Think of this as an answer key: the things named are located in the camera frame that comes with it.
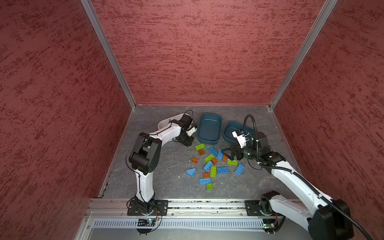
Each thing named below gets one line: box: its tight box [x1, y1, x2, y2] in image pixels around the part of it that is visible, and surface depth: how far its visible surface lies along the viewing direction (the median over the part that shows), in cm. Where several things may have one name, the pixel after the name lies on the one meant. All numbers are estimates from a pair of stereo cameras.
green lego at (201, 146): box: [195, 143, 206, 151], surface depth 99 cm
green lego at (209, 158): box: [204, 154, 216, 163], surface depth 94 cm
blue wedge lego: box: [185, 168, 197, 177], surface depth 86 cm
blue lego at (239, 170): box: [235, 163, 245, 176], surface depth 87 cm
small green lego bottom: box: [206, 183, 214, 191], surface depth 83 cm
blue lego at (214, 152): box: [208, 146, 219, 156], surface depth 96 cm
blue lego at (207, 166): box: [203, 161, 213, 172], surface depth 89 cm
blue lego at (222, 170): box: [217, 167, 229, 174], surface depth 87 cm
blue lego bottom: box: [199, 178, 211, 185], surface depth 85 cm
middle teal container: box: [197, 112, 222, 145], surface depth 108 cm
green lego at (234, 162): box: [227, 159, 239, 166], surface depth 91 cm
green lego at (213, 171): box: [210, 166, 218, 178], surface depth 87 cm
